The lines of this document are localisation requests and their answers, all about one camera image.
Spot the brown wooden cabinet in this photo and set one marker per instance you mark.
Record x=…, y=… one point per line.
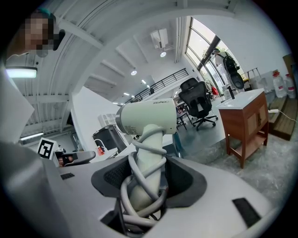
x=235, y=123

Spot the white sink basin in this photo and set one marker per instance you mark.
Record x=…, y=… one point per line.
x=109, y=154

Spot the large glass window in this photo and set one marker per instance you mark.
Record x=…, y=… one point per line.
x=198, y=39

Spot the white power strip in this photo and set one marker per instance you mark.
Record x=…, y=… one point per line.
x=272, y=111

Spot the black basin faucet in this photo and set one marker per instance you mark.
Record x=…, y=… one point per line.
x=231, y=93

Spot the round ceiling light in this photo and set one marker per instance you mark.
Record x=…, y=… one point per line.
x=133, y=72
x=163, y=54

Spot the white arched wall shelf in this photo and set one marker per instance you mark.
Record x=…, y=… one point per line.
x=107, y=119

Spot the white ceiling air conditioner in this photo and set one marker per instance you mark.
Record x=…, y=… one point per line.
x=159, y=37

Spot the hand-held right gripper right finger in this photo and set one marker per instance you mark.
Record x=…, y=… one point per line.
x=209, y=193

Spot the black grey floor machine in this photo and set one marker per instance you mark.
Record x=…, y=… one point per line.
x=111, y=139

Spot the black mezzanine railing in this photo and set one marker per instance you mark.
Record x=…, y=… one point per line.
x=174, y=75

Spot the wooden slatted pallet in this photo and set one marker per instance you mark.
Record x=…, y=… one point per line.
x=282, y=125

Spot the cream white hair dryer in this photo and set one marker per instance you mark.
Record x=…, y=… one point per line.
x=149, y=114

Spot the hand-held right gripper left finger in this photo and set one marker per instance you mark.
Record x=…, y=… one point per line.
x=79, y=186

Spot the person's left hand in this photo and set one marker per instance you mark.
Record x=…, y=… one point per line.
x=64, y=160

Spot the black head-worn camera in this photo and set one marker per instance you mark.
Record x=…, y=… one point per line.
x=59, y=39

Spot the person's head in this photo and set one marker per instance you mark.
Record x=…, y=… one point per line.
x=38, y=32

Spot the white sink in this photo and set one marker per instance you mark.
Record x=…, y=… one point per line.
x=244, y=98

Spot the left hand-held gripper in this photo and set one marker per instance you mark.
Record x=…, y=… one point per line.
x=47, y=148

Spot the clear water jug red label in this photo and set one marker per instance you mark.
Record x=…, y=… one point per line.
x=291, y=87
x=279, y=86

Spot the white linear ceiling light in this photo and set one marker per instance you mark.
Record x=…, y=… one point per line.
x=129, y=94
x=31, y=136
x=145, y=83

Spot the rectangular lit wall lamp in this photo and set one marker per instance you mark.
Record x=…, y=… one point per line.
x=21, y=72

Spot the black mesh office chair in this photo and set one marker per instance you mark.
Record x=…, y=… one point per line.
x=198, y=102

